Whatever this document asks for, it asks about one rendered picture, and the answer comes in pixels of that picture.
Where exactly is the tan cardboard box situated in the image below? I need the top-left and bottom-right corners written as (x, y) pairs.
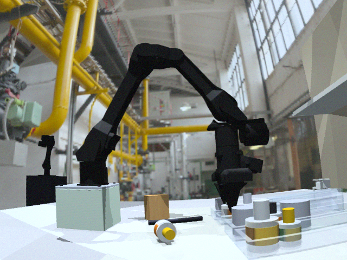
top-left (144, 194), bottom-right (169, 220)

